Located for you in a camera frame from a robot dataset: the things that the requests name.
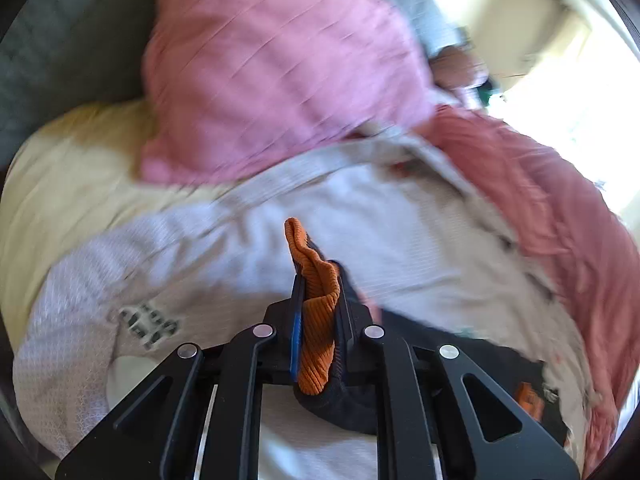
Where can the pink knit cloth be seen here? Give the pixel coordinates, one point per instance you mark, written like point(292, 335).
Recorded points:
point(280, 70)

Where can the black sock with orange cuff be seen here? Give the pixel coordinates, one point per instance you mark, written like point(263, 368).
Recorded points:
point(316, 340)

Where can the cream bedsheet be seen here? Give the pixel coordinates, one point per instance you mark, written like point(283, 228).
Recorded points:
point(75, 185)

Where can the coral red cloth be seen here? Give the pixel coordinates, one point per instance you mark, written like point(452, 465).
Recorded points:
point(550, 200)

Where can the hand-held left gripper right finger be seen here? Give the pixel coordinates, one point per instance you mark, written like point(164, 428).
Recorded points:
point(345, 320)

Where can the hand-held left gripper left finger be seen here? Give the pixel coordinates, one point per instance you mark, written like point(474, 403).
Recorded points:
point(296, 332)

